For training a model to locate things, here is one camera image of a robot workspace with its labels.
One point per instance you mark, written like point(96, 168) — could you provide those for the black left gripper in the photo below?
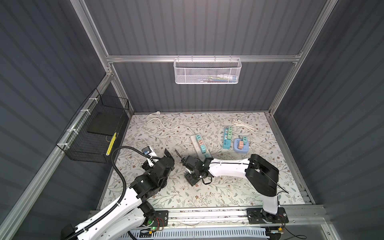
point(168, 156)

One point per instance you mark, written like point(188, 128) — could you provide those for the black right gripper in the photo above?
point(189, 179)

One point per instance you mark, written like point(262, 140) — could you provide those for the white multicolour power strip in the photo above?
point(197, 148)

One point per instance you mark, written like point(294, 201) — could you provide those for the teal power strip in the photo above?
point(226, 142)

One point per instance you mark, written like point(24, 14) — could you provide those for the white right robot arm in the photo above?
point(261, 174)

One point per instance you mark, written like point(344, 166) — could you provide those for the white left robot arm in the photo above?
point(131, 209)

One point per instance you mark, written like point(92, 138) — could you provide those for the black foam pad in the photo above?
point(104, 124)

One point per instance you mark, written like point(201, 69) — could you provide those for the items in white basket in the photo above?
point(220, 79)

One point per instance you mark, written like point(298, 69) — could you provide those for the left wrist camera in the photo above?
point(150, 152)

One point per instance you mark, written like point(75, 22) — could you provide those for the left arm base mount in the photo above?
point(159, 219)

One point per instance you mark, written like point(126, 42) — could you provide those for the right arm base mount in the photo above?
point(259, 216)

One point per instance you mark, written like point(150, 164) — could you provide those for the black wire mesh basket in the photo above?
point(79, 145)

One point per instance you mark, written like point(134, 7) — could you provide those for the white wire mesh basket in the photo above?
point(189, 71)

